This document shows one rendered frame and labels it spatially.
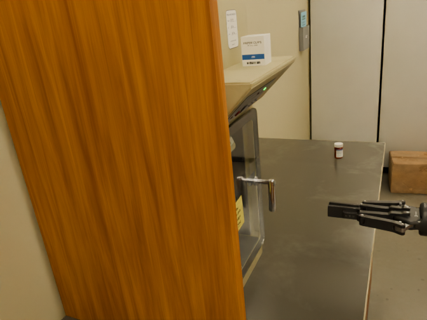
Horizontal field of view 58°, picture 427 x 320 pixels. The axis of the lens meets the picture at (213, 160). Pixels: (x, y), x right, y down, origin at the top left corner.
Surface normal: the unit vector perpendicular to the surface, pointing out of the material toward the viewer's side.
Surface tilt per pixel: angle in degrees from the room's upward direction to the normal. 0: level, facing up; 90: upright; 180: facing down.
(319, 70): 90
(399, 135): 90
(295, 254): 0
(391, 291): 0
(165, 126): 90
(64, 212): 90
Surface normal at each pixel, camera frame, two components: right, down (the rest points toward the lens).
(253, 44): -0.38, 0.37
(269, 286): -0.10, -0.93
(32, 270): 0.91, 0.06
